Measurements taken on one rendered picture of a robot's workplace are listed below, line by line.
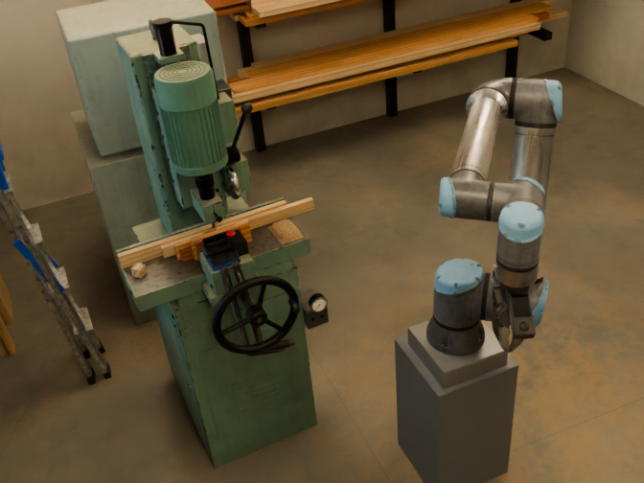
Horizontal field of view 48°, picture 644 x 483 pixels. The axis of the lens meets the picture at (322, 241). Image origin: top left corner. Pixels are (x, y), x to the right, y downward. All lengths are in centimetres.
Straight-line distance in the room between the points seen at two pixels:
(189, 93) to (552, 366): 195
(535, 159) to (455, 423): 91
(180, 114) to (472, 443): 146
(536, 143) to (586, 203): 222
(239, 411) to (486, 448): 90
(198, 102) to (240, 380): 105
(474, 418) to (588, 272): 148
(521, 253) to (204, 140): 107
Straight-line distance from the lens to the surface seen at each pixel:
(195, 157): 226
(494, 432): 267
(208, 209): 238
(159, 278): 239
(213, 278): 226
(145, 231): 283
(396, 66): 470
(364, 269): 377
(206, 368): 260
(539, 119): 215
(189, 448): 306
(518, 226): 154
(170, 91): 217
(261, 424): 289
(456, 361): 237
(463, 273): 228
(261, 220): 252
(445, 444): 256
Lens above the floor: 229
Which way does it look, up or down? 35 degrees down
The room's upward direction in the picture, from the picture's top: 6 degrees counter-clockwise
